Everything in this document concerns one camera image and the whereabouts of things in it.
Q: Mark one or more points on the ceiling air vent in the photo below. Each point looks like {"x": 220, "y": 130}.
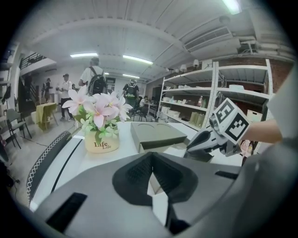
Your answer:
{"x": 208, "y": 38}

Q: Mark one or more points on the ceiling tube light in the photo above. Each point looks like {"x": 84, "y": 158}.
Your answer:
{"x": 137, "y": 59}
{"x": 231, "y": 5}
{"x": 130, "y": 75}
{"x": 83, "y": 55}

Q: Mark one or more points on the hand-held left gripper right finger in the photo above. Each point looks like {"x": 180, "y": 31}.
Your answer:
{"x": 205, "y": 186}

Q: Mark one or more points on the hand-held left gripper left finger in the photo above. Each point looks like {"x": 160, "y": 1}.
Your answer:
{"x": 104, "y": 209}

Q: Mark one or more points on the person's white t-shirt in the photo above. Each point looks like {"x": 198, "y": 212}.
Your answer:
{"x": 274, "y": 176}

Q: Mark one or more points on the person's right forearm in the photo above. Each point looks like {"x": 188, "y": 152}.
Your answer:
{"x": 263, "y": 131}

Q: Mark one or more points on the white bin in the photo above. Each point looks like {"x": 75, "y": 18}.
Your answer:
{"x": 34, "y": 117}

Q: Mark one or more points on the olive green box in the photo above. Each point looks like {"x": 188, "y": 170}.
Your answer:
{"x": 158, "y": 133}

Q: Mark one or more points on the black staircase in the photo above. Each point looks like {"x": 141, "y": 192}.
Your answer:
{"x": 29, "y": 76}

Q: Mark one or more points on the white shelving rack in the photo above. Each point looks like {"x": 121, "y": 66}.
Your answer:
{"x": 216, "y": 93}

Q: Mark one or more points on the blue chair with stitched back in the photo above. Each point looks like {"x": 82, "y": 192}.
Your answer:
{"x": 44, "y": 160}

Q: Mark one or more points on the green paper bags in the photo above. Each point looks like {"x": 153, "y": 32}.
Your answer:
{"x": 198, "y": 118}

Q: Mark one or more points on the white lamp shade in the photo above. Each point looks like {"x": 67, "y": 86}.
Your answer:
{"x": 196, "y": 64}
{"x": 183, "y": 68}

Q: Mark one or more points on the white table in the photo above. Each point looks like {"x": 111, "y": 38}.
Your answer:
{"x": 104, "y": 158}

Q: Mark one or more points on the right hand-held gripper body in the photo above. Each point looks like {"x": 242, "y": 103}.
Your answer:
{"x": 229, "y": 123}

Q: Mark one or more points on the pink flowers in cream pot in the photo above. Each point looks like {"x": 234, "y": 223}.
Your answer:
{"x": 100, "y": 116}

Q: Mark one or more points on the yellow-green cloth covered table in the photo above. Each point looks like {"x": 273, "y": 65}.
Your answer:
{"x": 45, "y": 114}

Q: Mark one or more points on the grey chair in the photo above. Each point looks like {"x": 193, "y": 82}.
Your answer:
{"x": 16, "y": 123}

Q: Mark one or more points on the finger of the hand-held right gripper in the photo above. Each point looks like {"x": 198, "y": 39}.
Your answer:
{"x": 198, "y": 135}
{"x": 202, "y": 146}

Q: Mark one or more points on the red bottle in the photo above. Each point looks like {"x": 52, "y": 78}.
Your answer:
{"x": 200, "y": 101}

